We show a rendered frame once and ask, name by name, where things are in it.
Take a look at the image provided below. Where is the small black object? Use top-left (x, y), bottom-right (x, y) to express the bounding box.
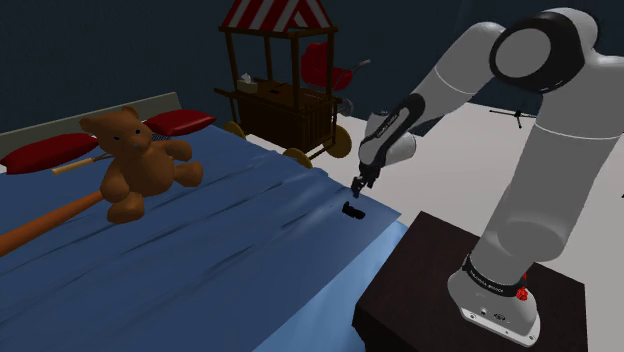
top-left (341, 200), bottom-right (367, 221)

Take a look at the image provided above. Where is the wooden cart with striped roof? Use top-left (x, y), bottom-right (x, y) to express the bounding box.
top-left (213, 0), bottom-right (353, 170)

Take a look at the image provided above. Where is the red baby stroller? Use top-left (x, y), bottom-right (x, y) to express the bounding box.
top-left (300, 41), bottom-right (372, 117)

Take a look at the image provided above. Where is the dark robot stand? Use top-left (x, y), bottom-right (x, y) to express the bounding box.
top-left (351, 210), bottom-right (587, 352)

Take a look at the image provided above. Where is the bed with blue cover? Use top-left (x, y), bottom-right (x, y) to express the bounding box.
top-left (0, 91), bottom-right (410, 352)

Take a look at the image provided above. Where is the red pillow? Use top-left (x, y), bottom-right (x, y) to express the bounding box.
top-left (142, 108), bottom-right (218, 138)
top-left (0, 132), bottom-right (101, 176)

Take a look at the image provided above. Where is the brown teddy bear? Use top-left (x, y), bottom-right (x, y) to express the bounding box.
top-left (79, 105), bottom-right (205, 225)

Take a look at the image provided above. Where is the orange baseball bat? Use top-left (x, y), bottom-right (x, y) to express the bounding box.
top-left (0, 189), bottom-right (105, 259)

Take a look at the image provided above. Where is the tennis racket with wooden handle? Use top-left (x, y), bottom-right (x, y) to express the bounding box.
top-left (50, 134), bottom-right (173, 177)

